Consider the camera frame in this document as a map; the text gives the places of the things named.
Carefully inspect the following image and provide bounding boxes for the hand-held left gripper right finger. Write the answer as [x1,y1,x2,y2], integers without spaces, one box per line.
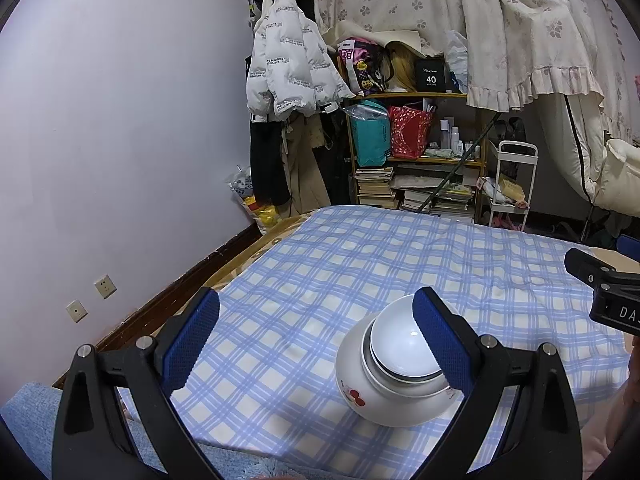
[412,287,583,480]

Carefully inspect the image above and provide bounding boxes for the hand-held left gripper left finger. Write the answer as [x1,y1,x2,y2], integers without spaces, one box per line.
[51,287,226,480]

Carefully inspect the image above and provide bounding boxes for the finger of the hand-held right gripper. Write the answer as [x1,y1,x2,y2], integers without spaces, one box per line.
[564,248,640,288]
[616,235,640,261]

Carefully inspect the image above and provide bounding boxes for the small bowl red pattern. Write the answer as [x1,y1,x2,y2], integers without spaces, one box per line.
[369,294,445,381]

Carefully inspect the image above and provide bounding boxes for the plain white bowl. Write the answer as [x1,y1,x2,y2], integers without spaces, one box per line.
[361,296,451,401]

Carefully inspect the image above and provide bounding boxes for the large cherry print plate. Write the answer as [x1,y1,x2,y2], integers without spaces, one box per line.
[335,310,468,428]

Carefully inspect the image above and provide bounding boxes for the dark wooden baseboard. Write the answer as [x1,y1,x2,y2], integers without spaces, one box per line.
[52,220,263,391]

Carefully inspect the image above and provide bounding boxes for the white duvet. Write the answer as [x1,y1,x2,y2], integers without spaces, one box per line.
[542,95,640,211]

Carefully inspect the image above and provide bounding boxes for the yellow packet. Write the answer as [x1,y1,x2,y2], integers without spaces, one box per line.
[497,177,526,203]

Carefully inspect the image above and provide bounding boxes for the blue plaid tablecloth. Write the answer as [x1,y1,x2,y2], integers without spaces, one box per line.
[117,205,632,466]

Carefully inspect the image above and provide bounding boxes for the white trolley cart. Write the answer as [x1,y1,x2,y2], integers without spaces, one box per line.
[484,141,538,233]

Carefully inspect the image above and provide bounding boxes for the pile of magazines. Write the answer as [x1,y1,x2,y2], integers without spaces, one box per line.
[400,185,476,218]

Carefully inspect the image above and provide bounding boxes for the black bag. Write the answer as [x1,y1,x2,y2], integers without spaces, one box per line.
[492,117,527,143]

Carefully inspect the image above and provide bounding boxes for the grey board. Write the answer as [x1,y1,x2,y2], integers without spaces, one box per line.
[392,175,458,191]

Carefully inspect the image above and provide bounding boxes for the plastic bag of toys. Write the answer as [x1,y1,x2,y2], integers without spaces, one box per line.
[227,165,278,233]

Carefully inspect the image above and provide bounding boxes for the dark green pole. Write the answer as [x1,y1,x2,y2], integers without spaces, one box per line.
[417,112,501,213]

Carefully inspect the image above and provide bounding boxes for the stack of books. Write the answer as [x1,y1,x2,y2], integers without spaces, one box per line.
[356,166,396,208]

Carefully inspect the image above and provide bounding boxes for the light blue fluffy blanket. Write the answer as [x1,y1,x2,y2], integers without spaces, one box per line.
[0,382,281,480]

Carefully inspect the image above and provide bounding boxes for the black trousers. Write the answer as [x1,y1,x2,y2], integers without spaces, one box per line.
[249,117,291,206]

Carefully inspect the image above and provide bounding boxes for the beige trousers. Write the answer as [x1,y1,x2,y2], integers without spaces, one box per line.
[282,117,331,213]

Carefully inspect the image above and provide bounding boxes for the red patterned bag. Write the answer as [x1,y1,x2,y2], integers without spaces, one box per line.
[388,105,435,159]

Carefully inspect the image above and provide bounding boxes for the black coat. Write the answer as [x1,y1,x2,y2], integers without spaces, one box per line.
[312,105,353,206]

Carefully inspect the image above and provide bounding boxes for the teal bag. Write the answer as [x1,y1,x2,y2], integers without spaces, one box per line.
[350,110,392,167]

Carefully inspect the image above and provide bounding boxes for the cream ruffled curtain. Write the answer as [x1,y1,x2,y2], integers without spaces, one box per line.
[452,0,606,111]

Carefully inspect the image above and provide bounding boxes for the wooden shelf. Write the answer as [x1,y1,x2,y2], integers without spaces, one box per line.
[345,91,488,223]

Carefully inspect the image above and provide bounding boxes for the white plastic bag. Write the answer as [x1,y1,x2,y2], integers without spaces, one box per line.
[445,30,471,93]

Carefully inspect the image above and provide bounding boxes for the black box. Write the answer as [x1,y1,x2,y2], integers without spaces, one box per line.
[414,57,451,93]

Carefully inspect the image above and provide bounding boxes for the clear zip bag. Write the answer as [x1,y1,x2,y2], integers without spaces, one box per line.
[345,100,390,122]

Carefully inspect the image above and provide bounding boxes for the yellow wig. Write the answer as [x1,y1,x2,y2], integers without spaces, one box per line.
[387,42,418,92]

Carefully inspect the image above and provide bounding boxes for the pink printed bag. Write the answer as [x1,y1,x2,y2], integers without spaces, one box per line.
[337,36,391,96]

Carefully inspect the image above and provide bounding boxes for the white puffer jacket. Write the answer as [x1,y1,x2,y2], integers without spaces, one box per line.
[245,0,357,122]

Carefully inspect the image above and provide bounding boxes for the cream foam sheet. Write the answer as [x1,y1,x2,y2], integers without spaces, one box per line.
[330,20,431,58]

